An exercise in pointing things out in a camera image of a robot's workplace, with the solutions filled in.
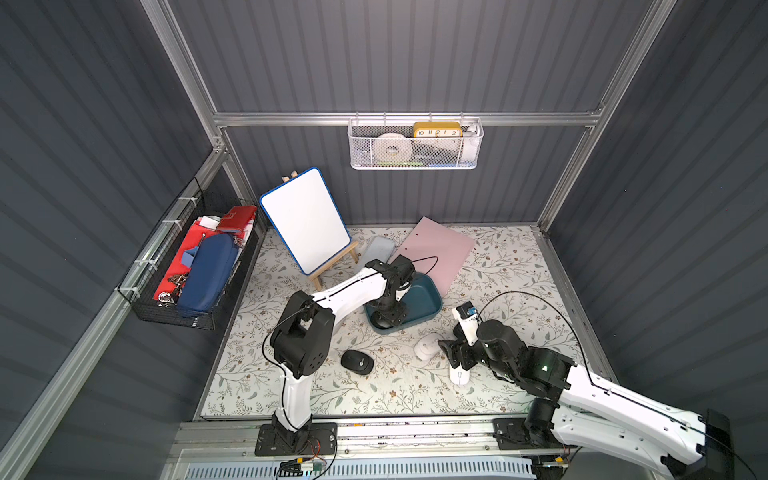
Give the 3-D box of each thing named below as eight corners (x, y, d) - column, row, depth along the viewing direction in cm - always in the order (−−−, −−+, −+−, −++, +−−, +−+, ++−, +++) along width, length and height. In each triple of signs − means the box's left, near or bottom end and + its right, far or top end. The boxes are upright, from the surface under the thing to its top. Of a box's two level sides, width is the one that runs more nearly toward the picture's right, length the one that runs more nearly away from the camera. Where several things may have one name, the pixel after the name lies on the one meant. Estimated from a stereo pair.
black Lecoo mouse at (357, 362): (339, 365, 88) (338, 362, 86) (347, 350, 90) (346, 347, 88) (369, 377, 85) (368, 375, 83) (376, 361, 88) (375, 358, 86)
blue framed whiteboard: (290, 270, 110) (257, 198, 83) (331, 240, 119) (313, 167, 92) (313, 291, 104) (286, 220, 77) (354, 258, 113) (342, 185, 87)
